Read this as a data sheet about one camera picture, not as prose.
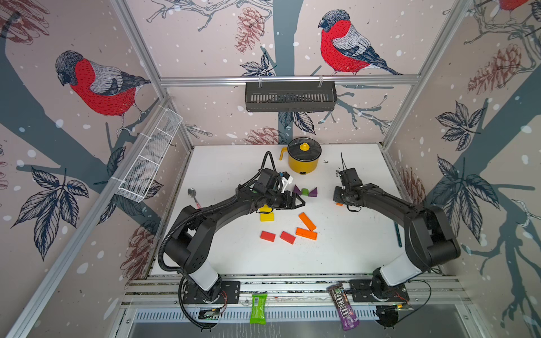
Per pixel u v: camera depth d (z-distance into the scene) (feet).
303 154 3.41
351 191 2.25
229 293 2.40
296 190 3.29
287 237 2.86
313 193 3.23
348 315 2.24
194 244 1.47
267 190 2.30
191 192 3.29
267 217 3.03
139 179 2.79
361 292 2.40
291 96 3.40
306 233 2.88
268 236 2.88
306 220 3.03
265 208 2.50
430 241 1.48
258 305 2.29
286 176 2.63
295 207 2.49
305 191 3.30
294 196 2.50
